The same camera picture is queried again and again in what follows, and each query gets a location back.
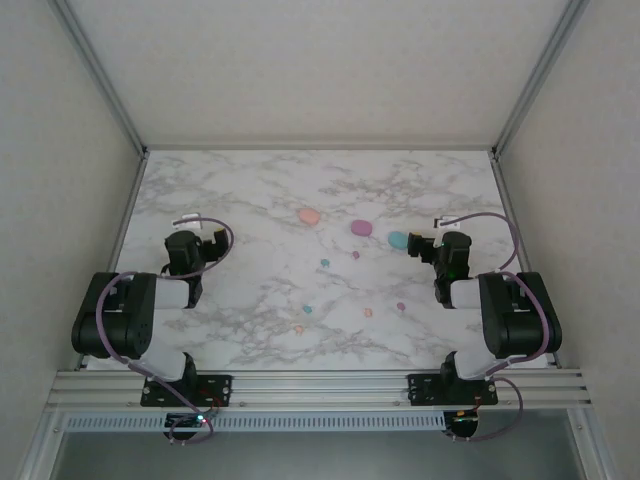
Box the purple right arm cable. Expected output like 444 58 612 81
439 212 551 444

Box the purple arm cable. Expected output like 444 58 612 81
439 212 551 444
94 216 236 446

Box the aluminium table side rail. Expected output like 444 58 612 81
491 151 560 370
74 149 151 372

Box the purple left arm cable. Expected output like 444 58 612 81
94 216 236 446

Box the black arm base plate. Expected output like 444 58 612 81
139 374 235 407
407 372 500 406

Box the aluminium mounting rail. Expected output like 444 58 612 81
47 368 594 414

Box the white slotted cable duct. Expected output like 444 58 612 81
64 412 447 432

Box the aluminium frame post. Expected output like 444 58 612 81
48 0 150 157
491 0 592 159

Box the aluminium frame leg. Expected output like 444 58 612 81
19 414 69 480
568 409 617 480

